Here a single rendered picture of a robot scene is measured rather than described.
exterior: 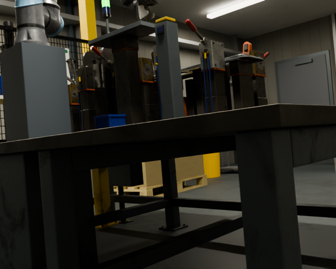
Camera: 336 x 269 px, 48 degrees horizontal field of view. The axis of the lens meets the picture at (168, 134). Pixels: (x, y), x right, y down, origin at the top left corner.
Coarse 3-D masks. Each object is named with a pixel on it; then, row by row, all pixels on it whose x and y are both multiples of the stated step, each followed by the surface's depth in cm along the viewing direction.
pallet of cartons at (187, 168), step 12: (192, 156) 518; (144, 168) 441; (156, 168) 455; (180, 168) 494; (192, 168) 516; (144, 180) 442; (156, 180) 453; (180, 180) 490; (204, 180) 536; (132, 192) 527; (144, 192) 438
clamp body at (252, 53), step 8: (256, 56) 185; (256, 64) 184; (264, 64) 190; (256, 72) 184; (264, 72) 190; (256, 80) 184; (264, 80) 190; (256, 88) 184; (264, 88) 190; (256, 96) 184; (264, 96) 189; (256, 104) 184; (264, 104) 188
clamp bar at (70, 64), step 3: (69, 60) 234; (72, 60) 234; (75, 60) 236; (69, 63) 234; (72, 63) 234; (69, 66) 235; (72, 66) 234; (69, 69) 235; (72, 69) 234; (69, 72) 236; (72, 72) 234; (75, 72) 235; (72, 75) 235; (75, 75) 235; (72, 78) 235; (75, 78) 235
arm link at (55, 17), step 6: (48, 0) 175; (54, 0) 178; (48, 6) 174; (54, 6) 176; (54, 12) 176; (54, 18) 175; (60, 18) 182; (54, 24) 176; (60, 24) 181; (48, 30) 175; (54, 30) 179; (60, 30) 182
